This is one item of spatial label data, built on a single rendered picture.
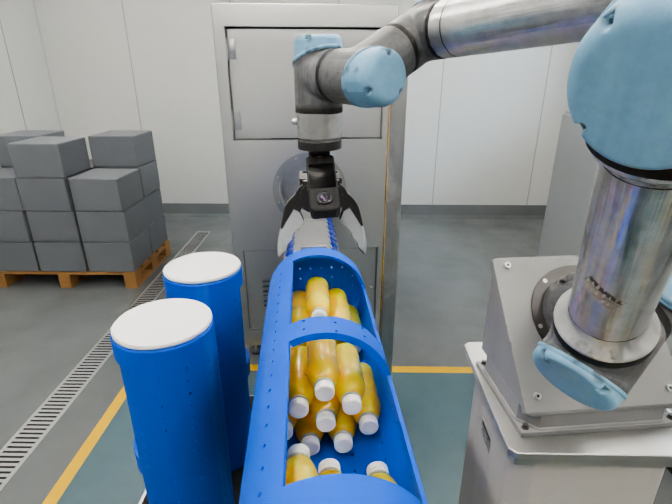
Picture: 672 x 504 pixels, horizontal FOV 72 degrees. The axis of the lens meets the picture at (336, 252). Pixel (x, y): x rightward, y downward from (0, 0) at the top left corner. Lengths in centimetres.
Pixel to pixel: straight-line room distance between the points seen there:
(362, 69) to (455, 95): 501
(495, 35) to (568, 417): 61
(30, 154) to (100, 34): 227
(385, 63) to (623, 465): 74
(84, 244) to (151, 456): 287
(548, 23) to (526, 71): 524
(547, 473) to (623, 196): 58
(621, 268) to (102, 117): 594
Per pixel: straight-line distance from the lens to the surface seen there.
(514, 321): 87
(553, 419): 89
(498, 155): 585
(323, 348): 99
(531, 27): 60
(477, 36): 64
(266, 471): 71
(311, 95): 72
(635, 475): 99
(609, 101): 39
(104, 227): 410
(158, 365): 135
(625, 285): 54
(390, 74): 64
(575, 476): 95
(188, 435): 151
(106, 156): 438
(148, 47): 589
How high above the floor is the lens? 172
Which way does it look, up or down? 22 degrees down
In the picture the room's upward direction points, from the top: straight up
